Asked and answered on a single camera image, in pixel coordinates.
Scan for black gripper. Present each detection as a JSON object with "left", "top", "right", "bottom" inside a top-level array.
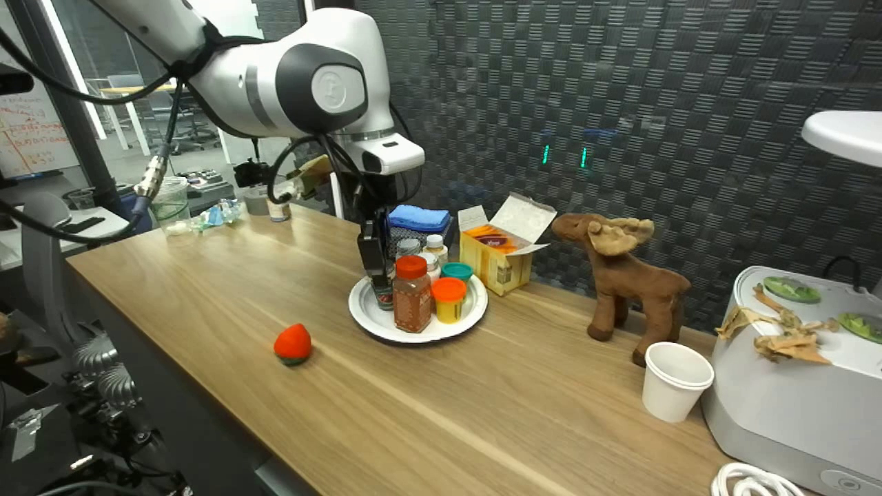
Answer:
[{"left": 352, "top": 171, "right": 403, "bottom": 281}]

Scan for green-label tin can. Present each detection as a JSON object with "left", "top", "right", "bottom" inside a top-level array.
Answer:
[{"left": 370, "top": 272, "right": 396, "bottom": 313}]

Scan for small white yellow-label bottle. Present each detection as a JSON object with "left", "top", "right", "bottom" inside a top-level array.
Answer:
[{"left": 421, "top": 230, "right": 451, "bottom": 269}]

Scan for spice jar with orange lid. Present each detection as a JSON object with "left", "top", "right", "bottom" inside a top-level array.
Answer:
[{"left": 392, "top": 252, "right": 436, "bottom": 336}]

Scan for red toy tomato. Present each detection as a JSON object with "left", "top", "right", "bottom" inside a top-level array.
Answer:
[{"left": 270, "top": 318, "right": 317, "bottom": 369}]

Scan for white round plate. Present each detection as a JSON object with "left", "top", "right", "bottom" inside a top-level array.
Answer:
[{"left": 346, "top": 269, "right": 491, "bottom": 347}]

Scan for blue sponge cloth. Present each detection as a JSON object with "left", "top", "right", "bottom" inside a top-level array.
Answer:
[{"left": 385, "top": 200, "right": 454, "bottom": 233}]

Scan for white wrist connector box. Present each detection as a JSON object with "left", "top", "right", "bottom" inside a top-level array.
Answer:
[{"left": 357, "top": 132, "right": 430, "bottom": 178}]

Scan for small clear jar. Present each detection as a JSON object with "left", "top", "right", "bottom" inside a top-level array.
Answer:
[{"left": 241, "top": 181, "right": 294, "bottom": 226}]

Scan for open yellow cardboard box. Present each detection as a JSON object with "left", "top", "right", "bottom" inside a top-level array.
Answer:
[{"left": 454, "top": 193, "right": 558, "bottom": 298}]

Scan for black clamp stand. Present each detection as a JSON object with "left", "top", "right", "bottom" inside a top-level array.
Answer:
[{"left": 230, "top": 157, "right": 276, "bottom": 189}]

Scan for clear plastic bottle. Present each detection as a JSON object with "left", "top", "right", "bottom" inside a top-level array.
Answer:
[{"left": 163, "top": 200, "right": 247, "bottom": 236}]

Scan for translucent plastic container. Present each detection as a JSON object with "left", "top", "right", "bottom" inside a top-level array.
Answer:
[{"left": 145, "top": 172, "right": 193, "bottom": 229}]

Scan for brown plush moose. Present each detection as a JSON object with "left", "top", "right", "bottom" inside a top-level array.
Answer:
[{"left": 547, "top": 211, "right": 695, "bottom": 369}]

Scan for white side desk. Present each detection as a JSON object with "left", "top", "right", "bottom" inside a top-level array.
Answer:
[{"left": 0, "top": 200, "right": 139, "bottom": 272}]

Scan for grey and black machinery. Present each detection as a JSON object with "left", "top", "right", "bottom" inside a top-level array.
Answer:
[{"left": 0, "top": 328, "right": 195, "bottom": 496}]

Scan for white paper cup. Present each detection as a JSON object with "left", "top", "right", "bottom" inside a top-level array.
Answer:
[{"left": 640, "top": 338, "right": 717, "bottom": 427}]

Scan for grey office chair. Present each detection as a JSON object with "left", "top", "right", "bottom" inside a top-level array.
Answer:
[{"left": 15, "top": 189, "right": 77, "bottom": 352}]

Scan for green round pod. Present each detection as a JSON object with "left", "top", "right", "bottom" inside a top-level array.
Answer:
[
  {"left": 760, "top": 272, "right": 824, "bottom": 306},
  {"left": 835, "top": 312, "right": 882, "bottom": 347}
]

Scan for dried brown leaves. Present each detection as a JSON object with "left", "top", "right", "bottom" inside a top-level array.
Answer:
[{"left": 713, "top": 284, "right": 838, "bottom": 365}]

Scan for white and grey appliance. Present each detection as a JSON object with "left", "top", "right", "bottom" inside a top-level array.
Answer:
[{"left": 700, "top": 261, "right": 882, "bottom": 496}]

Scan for black arm cable with connector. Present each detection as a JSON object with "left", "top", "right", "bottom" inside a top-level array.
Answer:
[{"left": 0, "top": 24, "right": 189, "bottom": 247}]

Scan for white coiled cable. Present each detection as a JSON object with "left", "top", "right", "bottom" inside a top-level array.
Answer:
[{"left": 711, "top": 459, "right": 816, "bottom": 496}]

